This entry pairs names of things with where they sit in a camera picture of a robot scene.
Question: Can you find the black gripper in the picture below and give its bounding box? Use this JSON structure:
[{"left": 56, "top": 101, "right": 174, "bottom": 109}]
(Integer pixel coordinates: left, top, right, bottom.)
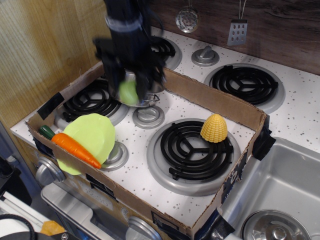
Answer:
[{"left": 93, "top": 23, "right": 166, "bottom": 99}]

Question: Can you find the green toy broccoli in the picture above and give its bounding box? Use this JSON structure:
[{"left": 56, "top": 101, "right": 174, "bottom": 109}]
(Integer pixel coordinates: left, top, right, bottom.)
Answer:
[{"left": 118, "top": 81, "right": 139, "bottom": 106}]

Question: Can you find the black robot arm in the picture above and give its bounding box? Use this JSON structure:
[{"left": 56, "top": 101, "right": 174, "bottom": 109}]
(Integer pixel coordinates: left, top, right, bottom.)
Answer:
[{"left": 93, "top": 0, "right": 165, "bottom": 100}]

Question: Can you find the small silver metal pot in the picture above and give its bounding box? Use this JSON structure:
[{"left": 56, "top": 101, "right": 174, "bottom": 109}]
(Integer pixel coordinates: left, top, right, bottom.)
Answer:
[{"left": 108, "top": 71, "right": 165, "bottom": 108}]

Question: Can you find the back left black burner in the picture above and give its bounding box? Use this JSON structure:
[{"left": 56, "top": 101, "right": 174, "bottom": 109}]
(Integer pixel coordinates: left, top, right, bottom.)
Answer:
[{"left": 150, "top": 36, "right": 182, "bottom": 70}]

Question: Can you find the silver centre stove knob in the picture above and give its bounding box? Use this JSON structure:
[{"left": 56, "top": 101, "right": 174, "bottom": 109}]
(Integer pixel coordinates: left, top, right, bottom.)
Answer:
[{"left": 132, "top": 105, "right": 165, "bottom": 130}]

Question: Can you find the silver stove knob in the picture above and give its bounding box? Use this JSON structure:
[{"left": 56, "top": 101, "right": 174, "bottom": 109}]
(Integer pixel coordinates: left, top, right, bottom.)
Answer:
[
  {"left": 101, "top": 141, "right": 129, "bottom": 172},
  {"left": 191, "top": 46, "right": 220, "bottom": 67},
  {"left": 132, "top": 105, "right": 165, "bottom": 130}
]

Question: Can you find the light green plastic plate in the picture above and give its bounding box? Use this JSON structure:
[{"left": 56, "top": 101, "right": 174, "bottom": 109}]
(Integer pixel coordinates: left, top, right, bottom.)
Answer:
[{"left": 62, "top": 113, "right": 116, "bottom": 165}]

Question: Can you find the silver back stove knob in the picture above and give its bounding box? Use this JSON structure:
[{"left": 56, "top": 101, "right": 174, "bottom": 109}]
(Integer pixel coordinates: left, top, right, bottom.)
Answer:
[{"left": 191, "top": 46, "right": 220, "bottom": 67}]

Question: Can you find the hanging silver strainer ladle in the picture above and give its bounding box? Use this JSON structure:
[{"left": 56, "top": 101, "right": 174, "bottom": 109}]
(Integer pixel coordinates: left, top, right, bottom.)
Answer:
[{"left": 175, "top": 0, "right": 201, "bottom": 34}]

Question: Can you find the silver lower stove knob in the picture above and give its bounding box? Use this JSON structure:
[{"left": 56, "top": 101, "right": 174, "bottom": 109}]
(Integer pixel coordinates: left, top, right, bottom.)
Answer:
[{"left": 101, "top": 141, "right": 129, "bottom": 172}]

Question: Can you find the orange toy carrot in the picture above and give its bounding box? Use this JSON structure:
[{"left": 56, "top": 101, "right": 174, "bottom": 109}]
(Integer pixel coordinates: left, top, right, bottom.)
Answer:
[{"left": 39, "top": 125, "right": 102, "bottom": 169}]

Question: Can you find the front right black burner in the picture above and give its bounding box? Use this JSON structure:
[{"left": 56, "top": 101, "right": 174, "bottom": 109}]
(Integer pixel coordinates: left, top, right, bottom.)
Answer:
[{"left": 146, "top": 118, "right": 241, "bottom": 197}]

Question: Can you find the yellow toy corn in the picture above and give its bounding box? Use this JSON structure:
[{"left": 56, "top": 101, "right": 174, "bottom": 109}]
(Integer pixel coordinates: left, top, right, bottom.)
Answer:
[{"left": 200, "top": 113, "right": 228, "bottom": 143}]

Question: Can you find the brown cardboard fence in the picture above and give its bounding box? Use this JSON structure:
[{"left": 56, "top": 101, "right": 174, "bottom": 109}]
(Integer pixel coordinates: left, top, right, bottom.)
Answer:
[{"left": 26, "top": 62, "right": 276, "bottom": 240}]

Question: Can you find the hanging silver slotted spatula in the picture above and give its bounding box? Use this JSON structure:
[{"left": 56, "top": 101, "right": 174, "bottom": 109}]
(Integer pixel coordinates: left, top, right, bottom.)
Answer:
[{"left": 227, "top": 0, "right": 248, "bottom": 46}]

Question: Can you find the back right black burner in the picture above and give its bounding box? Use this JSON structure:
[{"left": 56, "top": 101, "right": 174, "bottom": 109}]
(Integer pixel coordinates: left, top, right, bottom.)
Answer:
[{"left": 204, "top": 63, "right": 286, "bottom": 114}]

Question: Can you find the silver front left knob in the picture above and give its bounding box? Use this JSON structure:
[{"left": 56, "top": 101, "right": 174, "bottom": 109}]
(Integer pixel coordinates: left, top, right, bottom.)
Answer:
[{"left": 35, "top": 156, "right": 66, "bottom": 186}]

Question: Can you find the silver front right knob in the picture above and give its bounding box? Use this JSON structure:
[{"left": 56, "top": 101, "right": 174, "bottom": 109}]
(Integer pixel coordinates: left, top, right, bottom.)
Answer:
[{"left": 125, "top": 216, "right": 162, "bottom": 240}]

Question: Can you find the yellow object at bottom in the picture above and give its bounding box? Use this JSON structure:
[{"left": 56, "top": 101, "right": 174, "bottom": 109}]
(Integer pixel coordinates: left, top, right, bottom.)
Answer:
[{"left": 40, "top": 220, "right": 66, "bottom": 236}]

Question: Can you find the stainless steel sink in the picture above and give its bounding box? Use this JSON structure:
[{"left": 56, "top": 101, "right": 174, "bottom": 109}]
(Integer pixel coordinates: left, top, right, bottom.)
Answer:
[{"left": 222, "top": 138, "right": 320, "bottom": 240}]

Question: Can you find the silver sink drain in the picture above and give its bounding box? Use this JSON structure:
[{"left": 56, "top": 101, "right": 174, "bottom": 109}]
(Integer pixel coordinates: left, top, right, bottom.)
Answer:
[{"left": 240, "top": 209, "right": 311, "bottom": 240}]

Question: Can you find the silver oven door handle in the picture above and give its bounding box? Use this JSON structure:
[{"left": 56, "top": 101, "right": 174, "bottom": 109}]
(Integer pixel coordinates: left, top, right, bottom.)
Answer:
[{"left": 41, "top": 183, "right": 127, "bottom": 240}]

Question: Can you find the black cable at bottom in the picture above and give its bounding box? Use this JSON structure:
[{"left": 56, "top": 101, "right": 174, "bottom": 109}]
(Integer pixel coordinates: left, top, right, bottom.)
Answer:
[{"left": 0, "top": 213, "right": 36, "bottom": 240}]

